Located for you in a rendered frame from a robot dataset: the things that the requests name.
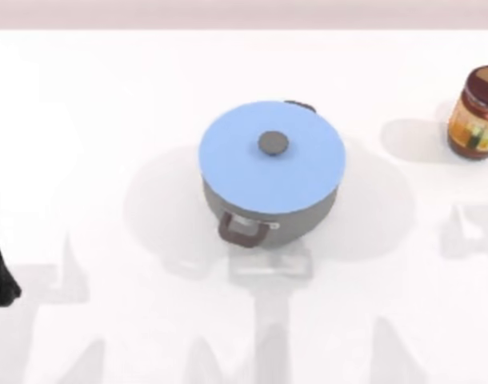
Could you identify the blue pot lid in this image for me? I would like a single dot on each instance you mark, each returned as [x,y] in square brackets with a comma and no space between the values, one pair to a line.
[244,172]

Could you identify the brown jar with label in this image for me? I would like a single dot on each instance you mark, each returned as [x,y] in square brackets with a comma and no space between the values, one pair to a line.
[474,120]

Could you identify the grey kitchen pot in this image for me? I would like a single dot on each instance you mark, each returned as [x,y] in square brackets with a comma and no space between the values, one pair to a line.
[268,224]

